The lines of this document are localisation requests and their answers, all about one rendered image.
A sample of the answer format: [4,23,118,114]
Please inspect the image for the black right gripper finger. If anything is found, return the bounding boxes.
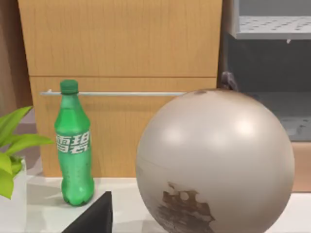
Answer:
[61,191,113,233]

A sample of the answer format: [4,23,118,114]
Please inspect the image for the green plastic bottle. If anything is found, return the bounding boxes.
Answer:
[54,79,95,207]

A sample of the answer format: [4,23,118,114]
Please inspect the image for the white plant pot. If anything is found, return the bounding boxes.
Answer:
[0,156,28,233]

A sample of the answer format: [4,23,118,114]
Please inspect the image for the wooden drawer front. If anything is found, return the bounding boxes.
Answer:
[28,76,217,178]

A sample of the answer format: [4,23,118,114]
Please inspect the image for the green leafy plant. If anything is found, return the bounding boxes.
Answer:
[0,105,55,200]

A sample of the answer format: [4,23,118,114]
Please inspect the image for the beige round ball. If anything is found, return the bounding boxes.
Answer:
[135,89,295,233]

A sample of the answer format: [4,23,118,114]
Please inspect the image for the wooden cupboard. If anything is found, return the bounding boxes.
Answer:
[0,0,234,178]

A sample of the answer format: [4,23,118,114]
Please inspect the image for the grey cabinet with dark inside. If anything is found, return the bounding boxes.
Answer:
[217,30,311,142]

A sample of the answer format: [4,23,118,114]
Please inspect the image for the grey pierced drawer inside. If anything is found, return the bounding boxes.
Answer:
[230,0,311,39]

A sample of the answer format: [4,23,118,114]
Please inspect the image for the long metal handle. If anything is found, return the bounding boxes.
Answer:
[40,89,188,97]

